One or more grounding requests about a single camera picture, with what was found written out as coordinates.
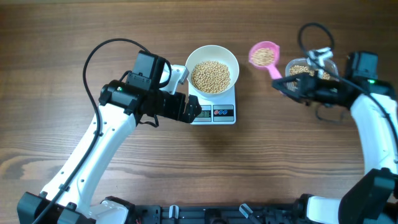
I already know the pink plastic measuring scoop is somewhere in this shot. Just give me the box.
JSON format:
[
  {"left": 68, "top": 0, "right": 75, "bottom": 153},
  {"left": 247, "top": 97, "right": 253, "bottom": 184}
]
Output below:
[{"left": 249, "top": 41, "right": 282, "bottom": 80}]

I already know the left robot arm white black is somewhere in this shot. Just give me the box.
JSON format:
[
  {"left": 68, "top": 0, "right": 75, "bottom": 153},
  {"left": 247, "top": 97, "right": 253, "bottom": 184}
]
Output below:
[{"left": 17, "top": 50, "right": 201, "bottom": 223}]

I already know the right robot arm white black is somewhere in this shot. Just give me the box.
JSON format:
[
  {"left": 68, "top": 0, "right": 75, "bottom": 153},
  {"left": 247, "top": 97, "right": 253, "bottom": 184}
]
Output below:
[{"left": 272, "top": 51, "right": 397, "bottom": 223}]

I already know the soybeans pile in bowl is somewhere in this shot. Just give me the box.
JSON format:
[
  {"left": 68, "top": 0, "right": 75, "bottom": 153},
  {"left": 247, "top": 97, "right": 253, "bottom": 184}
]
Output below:
[{"left": 191, "top": 61, "right": 231, "bottom": 94}]

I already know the white digital kitchen scale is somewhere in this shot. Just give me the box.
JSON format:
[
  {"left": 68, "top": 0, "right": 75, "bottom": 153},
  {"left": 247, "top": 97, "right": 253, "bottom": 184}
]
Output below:
[{"left": 188, "top": 84, "right": 236, "bottom": 125}]

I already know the white round bowl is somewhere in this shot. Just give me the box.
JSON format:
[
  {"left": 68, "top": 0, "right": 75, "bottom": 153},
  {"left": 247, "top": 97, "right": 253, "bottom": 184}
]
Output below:
[{"left": 185, "top": 45, "right": 240, "bottom": 98}]

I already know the clear container of soybeans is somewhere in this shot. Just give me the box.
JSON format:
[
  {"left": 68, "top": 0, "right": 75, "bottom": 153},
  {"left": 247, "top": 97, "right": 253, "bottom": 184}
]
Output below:
[{"left": 285, "top": 58, "right": 338, "bottom": 77}]

